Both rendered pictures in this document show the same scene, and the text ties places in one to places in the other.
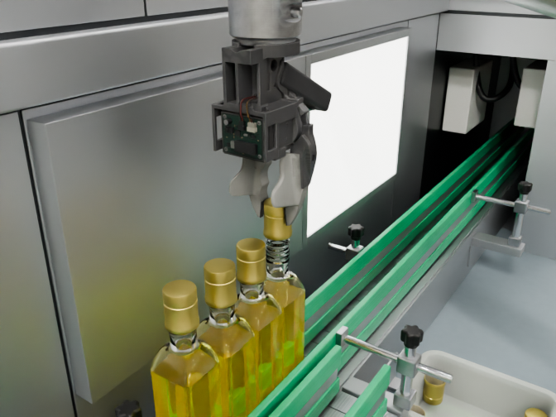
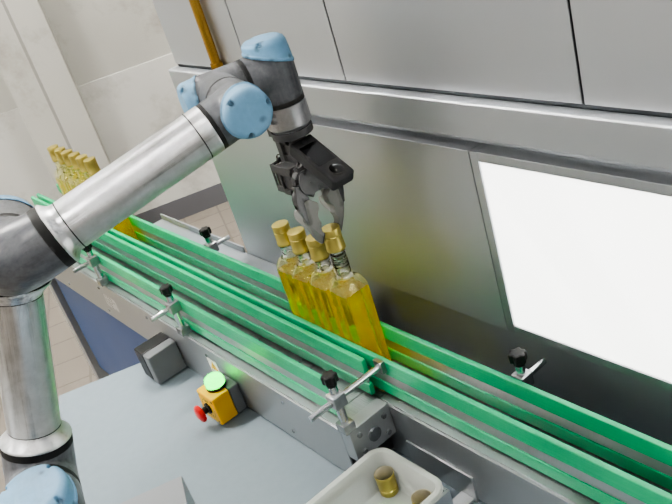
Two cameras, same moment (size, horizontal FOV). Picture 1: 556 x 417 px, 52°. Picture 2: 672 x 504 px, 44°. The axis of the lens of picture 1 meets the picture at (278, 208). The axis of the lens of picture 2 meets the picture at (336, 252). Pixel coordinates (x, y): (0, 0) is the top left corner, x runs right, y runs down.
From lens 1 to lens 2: 174 cm
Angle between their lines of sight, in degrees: 99
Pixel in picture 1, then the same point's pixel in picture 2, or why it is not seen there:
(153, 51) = (336, 103)
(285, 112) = (281, 170)
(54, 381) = not seen: hidden behind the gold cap
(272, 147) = (283, 185)
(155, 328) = (366, 262)
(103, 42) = (311, 91)
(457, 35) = not seen: outside the picture
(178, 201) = (364, 197)
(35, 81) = not seen: hidden behind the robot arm
